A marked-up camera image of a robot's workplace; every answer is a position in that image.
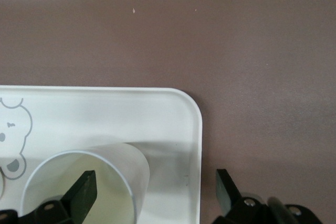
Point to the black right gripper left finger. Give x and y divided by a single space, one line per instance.
82 195

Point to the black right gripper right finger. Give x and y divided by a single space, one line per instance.
228 200

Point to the white IKEA cup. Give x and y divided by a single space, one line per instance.
126 161

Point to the cream bear print tray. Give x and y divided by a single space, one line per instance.
105 119

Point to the brown table cover sheet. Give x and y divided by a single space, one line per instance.
168 37

